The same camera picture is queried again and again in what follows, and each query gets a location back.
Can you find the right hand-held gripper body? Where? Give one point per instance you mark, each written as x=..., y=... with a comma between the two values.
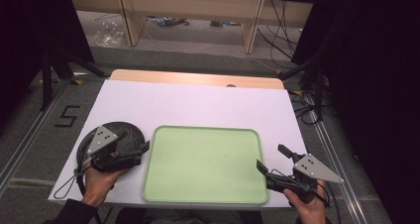
x=313, y=171

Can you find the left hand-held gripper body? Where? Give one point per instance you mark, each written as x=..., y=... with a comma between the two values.
x=103, y=140

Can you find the black round plate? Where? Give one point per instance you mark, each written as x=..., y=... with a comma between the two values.
x=130, y=136

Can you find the light green tray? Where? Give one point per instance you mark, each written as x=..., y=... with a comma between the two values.
x=204, y=166

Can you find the person's right hand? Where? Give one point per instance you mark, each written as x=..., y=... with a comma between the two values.
x=312, y=212

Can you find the person's left hand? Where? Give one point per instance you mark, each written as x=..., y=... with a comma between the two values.
x=99, y=184

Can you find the white table mat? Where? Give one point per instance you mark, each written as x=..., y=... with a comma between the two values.
x=198, y=105

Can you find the black metal stand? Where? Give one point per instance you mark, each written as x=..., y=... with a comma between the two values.
x=317, y=85
x=48, y=75

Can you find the light wooden table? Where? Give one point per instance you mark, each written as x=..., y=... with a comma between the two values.
x=185, y=77

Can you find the person's legs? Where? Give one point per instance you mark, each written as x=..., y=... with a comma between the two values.
x=185, y=217

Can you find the clear plastic wrap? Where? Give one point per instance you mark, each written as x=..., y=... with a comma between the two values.
x=107, y=34

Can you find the dark curtain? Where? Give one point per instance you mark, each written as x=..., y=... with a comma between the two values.
x=379, y=85
x=26, y=35

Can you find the crumpled blue plastic bag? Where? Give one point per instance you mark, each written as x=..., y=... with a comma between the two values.
x=166, y=21

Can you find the light wooden desk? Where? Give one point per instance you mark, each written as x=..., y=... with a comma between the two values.
x=198, y=2

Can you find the metal floor rail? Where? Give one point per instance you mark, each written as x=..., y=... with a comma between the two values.
x=336, y=161
x=23, y=151

